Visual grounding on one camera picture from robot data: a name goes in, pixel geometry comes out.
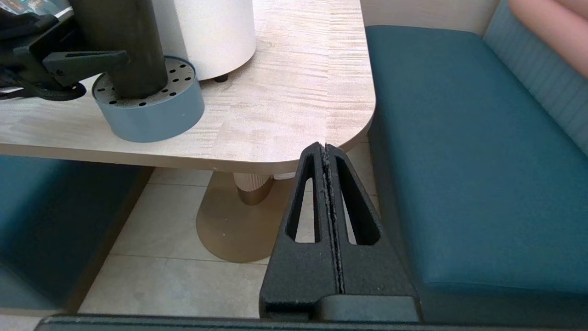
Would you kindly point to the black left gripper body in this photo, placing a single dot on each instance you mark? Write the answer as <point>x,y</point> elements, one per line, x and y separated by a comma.
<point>23,55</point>

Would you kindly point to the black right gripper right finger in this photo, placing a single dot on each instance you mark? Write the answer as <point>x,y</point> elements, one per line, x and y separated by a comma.
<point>376,271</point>

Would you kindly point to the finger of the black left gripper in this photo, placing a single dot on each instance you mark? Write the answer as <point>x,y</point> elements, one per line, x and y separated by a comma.
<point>78,69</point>

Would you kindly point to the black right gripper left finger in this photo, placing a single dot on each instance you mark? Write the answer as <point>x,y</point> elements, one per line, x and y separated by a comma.
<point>303,271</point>

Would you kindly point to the dark brown plastic cup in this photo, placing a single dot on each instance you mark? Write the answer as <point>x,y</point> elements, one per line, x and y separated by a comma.
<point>124,32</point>

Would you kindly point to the green snack packet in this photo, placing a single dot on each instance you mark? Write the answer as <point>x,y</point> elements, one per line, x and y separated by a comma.
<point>27,4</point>

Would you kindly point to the blue round perforated drip tray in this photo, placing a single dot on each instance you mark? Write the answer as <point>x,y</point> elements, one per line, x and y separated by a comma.
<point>151,119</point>

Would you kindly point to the large white water dispenser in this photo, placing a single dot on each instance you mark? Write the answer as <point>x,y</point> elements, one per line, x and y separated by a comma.
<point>206,37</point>

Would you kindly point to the teal sofa bench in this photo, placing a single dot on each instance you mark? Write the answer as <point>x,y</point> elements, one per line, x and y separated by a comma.
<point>46,230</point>
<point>482,161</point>

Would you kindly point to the pink bolster cushion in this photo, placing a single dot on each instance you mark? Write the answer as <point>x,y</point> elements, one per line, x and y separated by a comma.
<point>556,27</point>

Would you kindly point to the round table pedestal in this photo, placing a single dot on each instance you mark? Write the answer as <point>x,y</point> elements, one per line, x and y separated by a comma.
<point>234,225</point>

